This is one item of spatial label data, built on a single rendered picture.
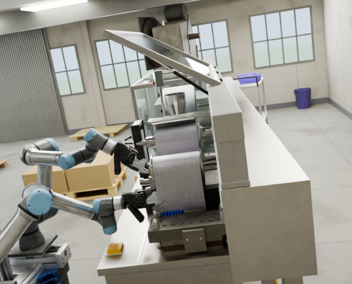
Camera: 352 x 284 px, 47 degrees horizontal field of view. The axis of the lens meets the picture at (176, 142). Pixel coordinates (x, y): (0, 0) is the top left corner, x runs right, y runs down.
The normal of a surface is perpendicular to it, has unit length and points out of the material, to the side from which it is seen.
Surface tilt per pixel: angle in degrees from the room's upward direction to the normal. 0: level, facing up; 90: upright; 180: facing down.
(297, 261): 90
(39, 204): 85
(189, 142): 92
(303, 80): 90
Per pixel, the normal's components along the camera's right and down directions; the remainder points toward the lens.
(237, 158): -0.06, 0.25
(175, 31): -0.33, 0.30
